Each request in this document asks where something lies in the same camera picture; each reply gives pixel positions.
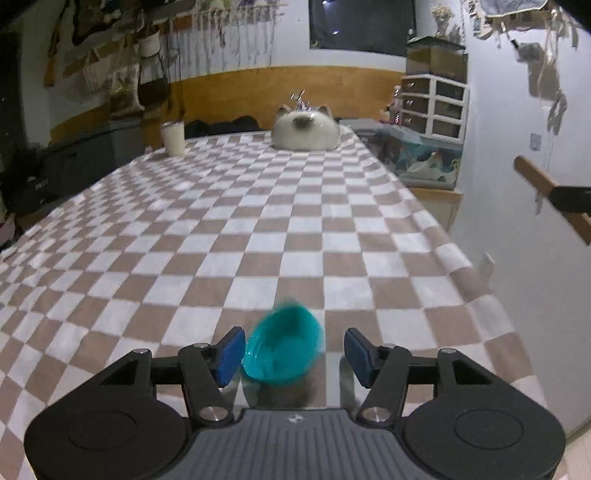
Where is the brown white checked tablecloth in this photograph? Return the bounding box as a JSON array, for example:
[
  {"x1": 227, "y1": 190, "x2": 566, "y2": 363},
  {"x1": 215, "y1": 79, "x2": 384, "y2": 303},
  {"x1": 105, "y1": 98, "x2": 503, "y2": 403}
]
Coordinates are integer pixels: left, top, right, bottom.
[{"x1": 0, "y1": 127, "x2": 548, "y2": 462}]

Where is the black mesh bag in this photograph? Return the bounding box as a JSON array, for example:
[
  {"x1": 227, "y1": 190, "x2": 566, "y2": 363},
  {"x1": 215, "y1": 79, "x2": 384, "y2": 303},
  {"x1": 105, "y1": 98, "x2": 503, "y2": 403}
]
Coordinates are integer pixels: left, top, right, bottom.
[{"x1": 139, "y1": 28, "x2": 170, "y2": 107}]

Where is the grey storage box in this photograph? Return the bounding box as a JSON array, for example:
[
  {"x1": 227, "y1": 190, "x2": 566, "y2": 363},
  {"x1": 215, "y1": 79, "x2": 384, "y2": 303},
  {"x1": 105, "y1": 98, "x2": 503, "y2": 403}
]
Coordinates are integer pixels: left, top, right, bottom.
[{"x1": 44, "y1": 117, "x2": 146, "y2": 204}]

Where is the glass fish tank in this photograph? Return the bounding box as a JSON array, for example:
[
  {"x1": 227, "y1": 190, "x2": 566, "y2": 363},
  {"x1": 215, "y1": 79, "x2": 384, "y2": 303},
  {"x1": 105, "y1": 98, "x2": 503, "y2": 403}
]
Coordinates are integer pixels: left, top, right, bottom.
[{"x1": 405, "y1": 36, "x2": 468, "y2": 84}]

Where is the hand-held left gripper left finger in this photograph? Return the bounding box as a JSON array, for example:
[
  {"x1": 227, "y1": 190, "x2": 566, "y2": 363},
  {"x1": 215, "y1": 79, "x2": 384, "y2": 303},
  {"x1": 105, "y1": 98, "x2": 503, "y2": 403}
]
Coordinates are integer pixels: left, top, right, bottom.
[{"x1": 98, "y1": 327, "x2": 247, "y2": 424}]

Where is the dark window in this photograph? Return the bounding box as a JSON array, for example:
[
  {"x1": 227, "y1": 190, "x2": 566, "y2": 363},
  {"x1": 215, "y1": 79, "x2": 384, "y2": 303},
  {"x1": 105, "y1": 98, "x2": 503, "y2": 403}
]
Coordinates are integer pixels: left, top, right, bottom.
[{"x1": 308, "y1": 0, "x2": 417, "y2": 57}]

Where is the black cloth bundle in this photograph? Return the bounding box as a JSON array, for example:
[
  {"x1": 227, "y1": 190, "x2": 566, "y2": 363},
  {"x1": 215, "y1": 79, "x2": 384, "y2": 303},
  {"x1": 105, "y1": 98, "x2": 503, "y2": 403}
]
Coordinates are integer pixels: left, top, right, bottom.
[{"x1": 185, "y1": 116, "x2": 262, "y2": 139}]

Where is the wooden stick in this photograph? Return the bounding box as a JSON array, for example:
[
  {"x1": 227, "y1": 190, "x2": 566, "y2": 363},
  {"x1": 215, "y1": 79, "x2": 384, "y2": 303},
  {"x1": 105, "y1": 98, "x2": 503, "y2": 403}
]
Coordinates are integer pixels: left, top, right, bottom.
[{"x1": 514, "y1": 156, "x2": 591, "y2": 245}]

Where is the white cat-shaped cushion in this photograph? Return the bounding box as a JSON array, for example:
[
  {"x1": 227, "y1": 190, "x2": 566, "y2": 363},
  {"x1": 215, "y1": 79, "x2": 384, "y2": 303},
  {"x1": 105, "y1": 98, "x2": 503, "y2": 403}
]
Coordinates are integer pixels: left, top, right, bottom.
[{"x1": 270, "y1": 105, "x2": 342, "y2": 151}]

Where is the printed tote bag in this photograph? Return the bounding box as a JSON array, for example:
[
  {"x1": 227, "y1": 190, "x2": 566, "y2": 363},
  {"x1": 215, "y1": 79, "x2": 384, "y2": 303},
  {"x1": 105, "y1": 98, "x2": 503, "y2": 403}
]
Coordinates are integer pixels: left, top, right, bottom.
[{"x1": 108, "y1": 46, "x2": 146, "y2": 116}]

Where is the clear teal storage bin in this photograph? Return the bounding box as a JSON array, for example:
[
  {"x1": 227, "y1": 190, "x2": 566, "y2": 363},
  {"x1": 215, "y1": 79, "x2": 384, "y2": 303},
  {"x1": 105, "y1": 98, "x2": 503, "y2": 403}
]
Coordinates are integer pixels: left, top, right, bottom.
[{"x1": 374, "y1": 127, "x2": 464, "y2": 190}]

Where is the black box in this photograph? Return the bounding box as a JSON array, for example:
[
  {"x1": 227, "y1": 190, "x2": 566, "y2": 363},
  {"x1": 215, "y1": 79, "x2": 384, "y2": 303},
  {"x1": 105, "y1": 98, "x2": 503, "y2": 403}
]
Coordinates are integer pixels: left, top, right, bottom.
[{"x1": 0, "y1": 148, "x2": 51, "y2": 217}]

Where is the vase with dried flowers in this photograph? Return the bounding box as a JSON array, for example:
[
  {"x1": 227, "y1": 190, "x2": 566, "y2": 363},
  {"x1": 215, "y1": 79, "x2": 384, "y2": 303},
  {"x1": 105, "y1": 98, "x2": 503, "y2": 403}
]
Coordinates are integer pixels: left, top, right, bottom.
[{"x1": 429, "y1": 4, "x2": 455, "y2": 38}]

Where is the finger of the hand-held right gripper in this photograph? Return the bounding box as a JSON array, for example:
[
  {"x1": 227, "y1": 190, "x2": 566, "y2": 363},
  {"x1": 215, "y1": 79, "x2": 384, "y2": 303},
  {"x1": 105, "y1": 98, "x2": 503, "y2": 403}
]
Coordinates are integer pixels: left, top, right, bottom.
[{"x1": 549, "y1": 185, "x2": 591, "y2": 210}]

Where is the white drawer unit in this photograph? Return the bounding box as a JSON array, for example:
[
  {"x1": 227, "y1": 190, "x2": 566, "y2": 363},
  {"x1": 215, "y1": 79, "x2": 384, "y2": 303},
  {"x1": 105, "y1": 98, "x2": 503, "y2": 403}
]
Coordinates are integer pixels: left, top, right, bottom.
[{"x1": 399, "y1": 74, "x2": 471, "y2": 141}]

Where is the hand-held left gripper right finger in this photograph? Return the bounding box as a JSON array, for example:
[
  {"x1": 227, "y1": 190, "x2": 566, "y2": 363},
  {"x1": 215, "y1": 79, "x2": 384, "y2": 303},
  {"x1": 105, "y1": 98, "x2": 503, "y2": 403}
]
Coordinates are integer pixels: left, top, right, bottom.
[{"x1": 344, "y1": 328, "x2": 496, "y2": 424}]

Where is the white cup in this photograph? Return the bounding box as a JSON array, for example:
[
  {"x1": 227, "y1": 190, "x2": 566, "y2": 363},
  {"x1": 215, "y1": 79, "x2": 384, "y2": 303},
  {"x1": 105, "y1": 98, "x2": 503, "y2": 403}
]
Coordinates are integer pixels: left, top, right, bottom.
[{"x1": 160, "y1": 121, "x2": 187, "y2": 156}]

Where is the teal plastic packaging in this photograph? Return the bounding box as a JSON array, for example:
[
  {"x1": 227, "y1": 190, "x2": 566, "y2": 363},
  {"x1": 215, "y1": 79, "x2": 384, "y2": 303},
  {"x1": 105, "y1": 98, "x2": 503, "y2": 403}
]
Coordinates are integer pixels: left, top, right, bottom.
[{"x1": 241, "y1": 300, "x2": 325, "y2": 383}]

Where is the small purple toy figure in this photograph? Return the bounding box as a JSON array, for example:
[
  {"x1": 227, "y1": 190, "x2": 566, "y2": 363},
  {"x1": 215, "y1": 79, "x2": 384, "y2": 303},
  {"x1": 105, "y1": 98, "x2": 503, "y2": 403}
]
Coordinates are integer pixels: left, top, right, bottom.
[{"x1": 288, "y1": 90, "x2": 315, "y2": 112}]

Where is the clear box with grey lid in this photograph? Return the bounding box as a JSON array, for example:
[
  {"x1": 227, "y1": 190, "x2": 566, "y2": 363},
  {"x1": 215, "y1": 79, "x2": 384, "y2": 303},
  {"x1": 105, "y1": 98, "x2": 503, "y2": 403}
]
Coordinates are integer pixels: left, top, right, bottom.
[{"x1": 337, "y1": 117, "x2": 385, "y2": 137}]

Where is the cream floor cabinet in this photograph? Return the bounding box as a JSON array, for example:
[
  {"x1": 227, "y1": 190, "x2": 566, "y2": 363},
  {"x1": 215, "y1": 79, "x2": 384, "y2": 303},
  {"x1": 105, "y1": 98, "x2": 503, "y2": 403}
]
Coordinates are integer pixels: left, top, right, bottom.
[{"x1": 409, "y1": 187, "x2": 464, "y2": 232}]

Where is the white macrame wall hanging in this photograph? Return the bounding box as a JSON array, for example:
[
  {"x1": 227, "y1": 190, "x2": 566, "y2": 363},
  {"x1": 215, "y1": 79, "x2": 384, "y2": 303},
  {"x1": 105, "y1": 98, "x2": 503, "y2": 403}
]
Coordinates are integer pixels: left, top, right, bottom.
[{"x1": 166, "y1": 0, "x2": 282, "y2": 77}]

